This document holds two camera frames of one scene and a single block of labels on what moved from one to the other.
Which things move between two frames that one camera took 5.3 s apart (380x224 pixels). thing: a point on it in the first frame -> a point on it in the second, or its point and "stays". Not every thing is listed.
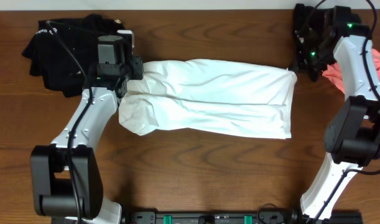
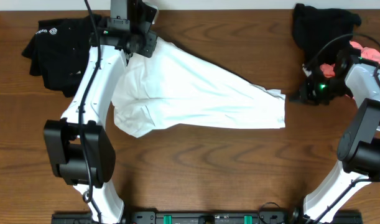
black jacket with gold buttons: (63, 52) stays
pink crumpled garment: (333, 71) stays
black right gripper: (300, 65) -> (306, 95)
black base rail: (264, 216) stays
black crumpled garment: (313, 27) stays
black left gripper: (135, 73) -> (148, 39)
